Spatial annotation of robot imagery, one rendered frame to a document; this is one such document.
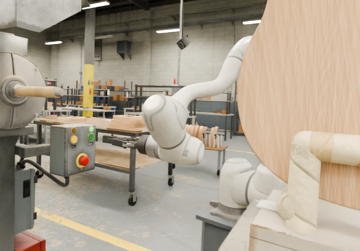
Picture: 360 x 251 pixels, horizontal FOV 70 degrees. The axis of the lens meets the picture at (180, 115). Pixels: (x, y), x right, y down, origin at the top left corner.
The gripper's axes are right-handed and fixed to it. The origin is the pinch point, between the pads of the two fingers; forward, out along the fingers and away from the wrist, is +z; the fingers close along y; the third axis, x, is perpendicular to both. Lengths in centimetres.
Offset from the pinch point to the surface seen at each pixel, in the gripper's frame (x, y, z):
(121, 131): -19, 150, 122
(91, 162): -11.5, 1.0, 11.1
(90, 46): 222, 658, 729
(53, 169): -12.7, -12.5, 18.0
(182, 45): 41, 18, -22
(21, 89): 18.4, -33.1, 6.0
